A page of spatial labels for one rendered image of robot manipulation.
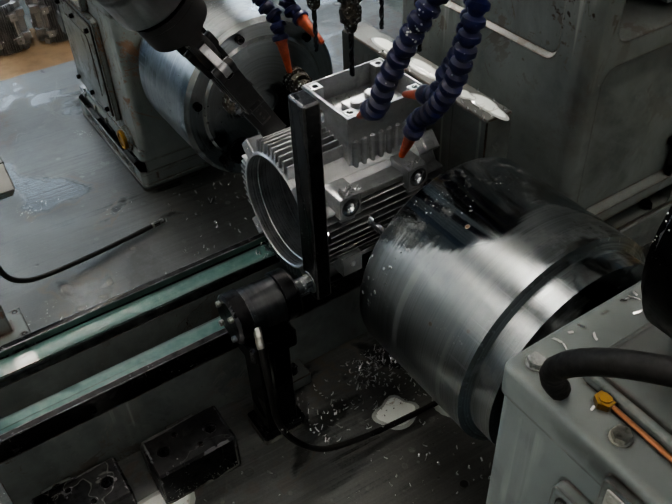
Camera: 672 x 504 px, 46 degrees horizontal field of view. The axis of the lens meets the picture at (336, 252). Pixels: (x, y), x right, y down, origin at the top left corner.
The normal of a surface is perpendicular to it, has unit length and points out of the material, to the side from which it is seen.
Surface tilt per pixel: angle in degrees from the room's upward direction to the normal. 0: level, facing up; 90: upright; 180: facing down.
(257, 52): 90
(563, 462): 89
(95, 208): 0
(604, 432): 0
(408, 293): 62
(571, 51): 90
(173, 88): 69
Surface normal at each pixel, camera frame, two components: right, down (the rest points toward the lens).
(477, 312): -0.64, -0.23
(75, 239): -0.04, -0.75
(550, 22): -0.84, 0.39
